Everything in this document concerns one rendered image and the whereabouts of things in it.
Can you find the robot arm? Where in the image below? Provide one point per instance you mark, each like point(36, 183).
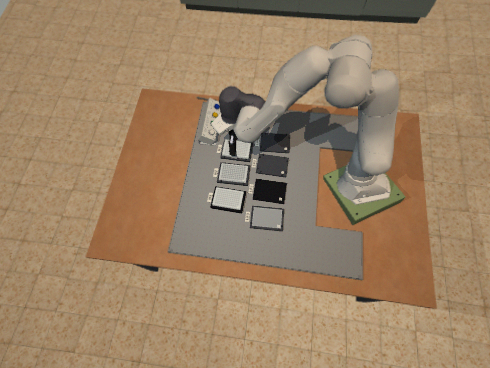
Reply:
point(349, 84)

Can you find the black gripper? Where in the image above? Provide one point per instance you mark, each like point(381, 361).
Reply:
point(232, 144)

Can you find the grey button panel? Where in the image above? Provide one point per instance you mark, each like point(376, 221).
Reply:
point(207, 133)

